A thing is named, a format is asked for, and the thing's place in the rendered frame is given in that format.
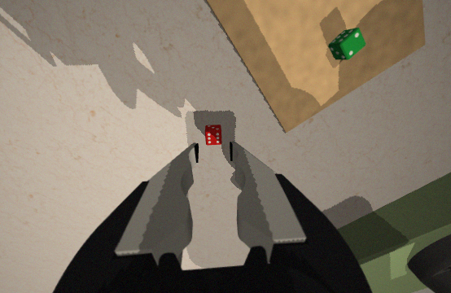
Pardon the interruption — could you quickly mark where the red die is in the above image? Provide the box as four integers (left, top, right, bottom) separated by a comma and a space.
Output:
205, 125, 222, 145

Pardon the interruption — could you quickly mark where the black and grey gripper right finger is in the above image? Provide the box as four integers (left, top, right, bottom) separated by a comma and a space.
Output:
230, 141, 372, 293

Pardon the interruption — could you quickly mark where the tan flat mat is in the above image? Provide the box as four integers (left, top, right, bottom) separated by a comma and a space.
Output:
206, 0, 425, 133

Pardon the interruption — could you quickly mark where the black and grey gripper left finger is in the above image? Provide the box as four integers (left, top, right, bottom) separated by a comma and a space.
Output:
53, 142, 199, 293

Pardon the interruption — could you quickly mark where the green die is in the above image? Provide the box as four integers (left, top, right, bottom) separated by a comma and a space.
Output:
328, 28, 366, 60

